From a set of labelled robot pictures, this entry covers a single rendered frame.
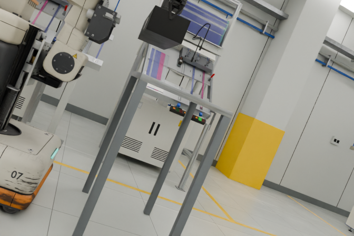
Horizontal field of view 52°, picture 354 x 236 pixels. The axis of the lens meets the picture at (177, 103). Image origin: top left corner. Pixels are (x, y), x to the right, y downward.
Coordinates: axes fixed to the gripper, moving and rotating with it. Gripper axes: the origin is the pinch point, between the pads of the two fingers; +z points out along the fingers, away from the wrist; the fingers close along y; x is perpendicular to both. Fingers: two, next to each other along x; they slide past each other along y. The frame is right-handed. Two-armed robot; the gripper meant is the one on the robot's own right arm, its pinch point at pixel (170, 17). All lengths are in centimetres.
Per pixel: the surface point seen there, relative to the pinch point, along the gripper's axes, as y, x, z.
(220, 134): -6, -40, 39
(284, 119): 306, -230, 4
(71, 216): 21, 6, 107
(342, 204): 376, -425, 94
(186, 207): -6, -38, 76
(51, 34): 148, 70, 24
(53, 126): 149, 42, 93
